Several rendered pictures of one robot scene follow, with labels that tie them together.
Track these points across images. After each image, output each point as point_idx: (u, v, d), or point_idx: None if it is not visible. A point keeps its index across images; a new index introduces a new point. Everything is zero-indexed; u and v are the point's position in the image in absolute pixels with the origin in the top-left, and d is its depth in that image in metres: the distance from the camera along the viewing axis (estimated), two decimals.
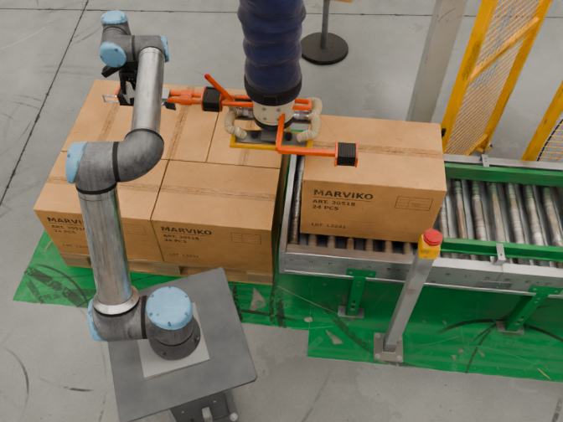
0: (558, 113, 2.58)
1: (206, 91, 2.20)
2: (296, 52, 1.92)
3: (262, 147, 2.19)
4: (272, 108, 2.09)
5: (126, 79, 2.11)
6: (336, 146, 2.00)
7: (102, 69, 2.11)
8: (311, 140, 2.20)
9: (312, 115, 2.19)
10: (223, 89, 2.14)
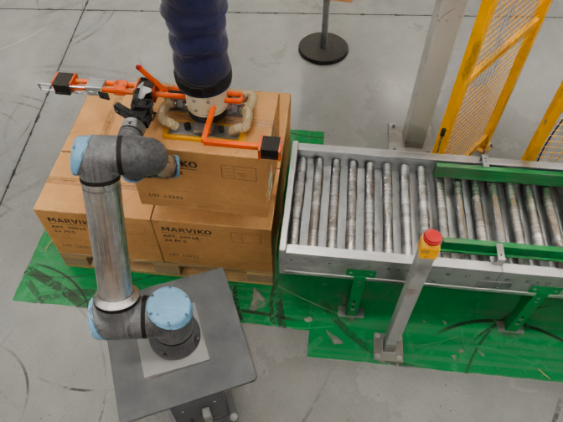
0: (558, 113, 2.58)
1: (141, 82, 2.21)
2: (221, 44, 1.93)
3: (194, 139, 2.20)
4: (202, 100, 2.10)
5: None
6: (260, 139, 2.01)
7: (114, 110, 2.14)
8: (243, 133, 2.22)
9: (245, 108, 2.20)
10: (155, 79, 2.16)
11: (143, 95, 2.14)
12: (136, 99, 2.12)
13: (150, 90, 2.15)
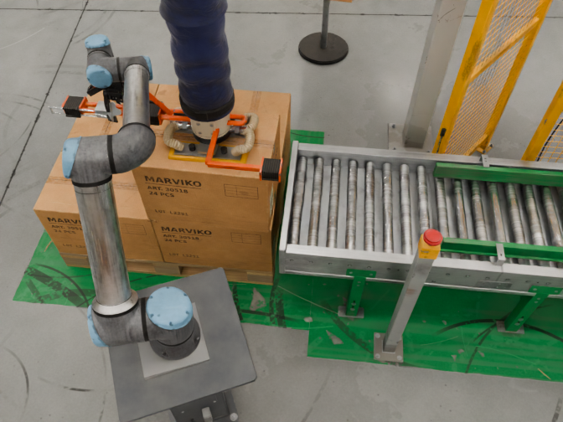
0: (558, 113, 2.58)
1: None
2: (224, 72, 2.03)
3: (198, 160, 2.30)
4: (206, 124, 2.21)
5: (110, 98, 2.21)
6: (261, 162, 2.11)
7: (87, 88, 2.22)
8: (245, 154, 2.32)
9: (246, 130, 2.30)
10: (162, 104, 2.26)
11: None
12: None
13: None
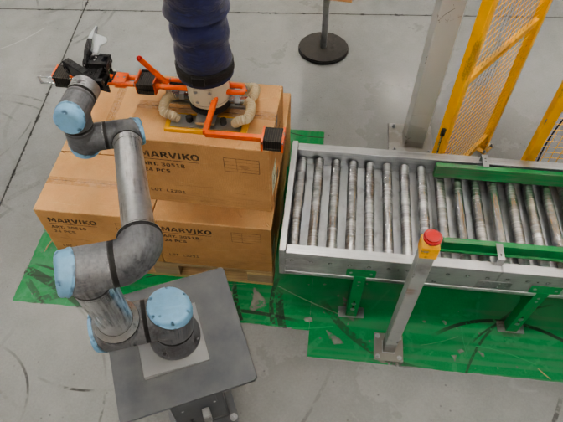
0: (558, 113, 2.58)
1: (142, 74, 2.18)
2: (223, 33, 1.89)
3: (196, 131, 2.16)
4: (204, 92, 2.07)
5: None
6: (263, 131, 1.97)
7: (64, 68, 1.72)
8: (245, 126, 2.18)
9: (247, 100, 2.16)
10: (157, 71, 2.12)
11: (97, 48, 1.70)
12: (90, 55, 1.69)
13: (105, 39, 1.70)
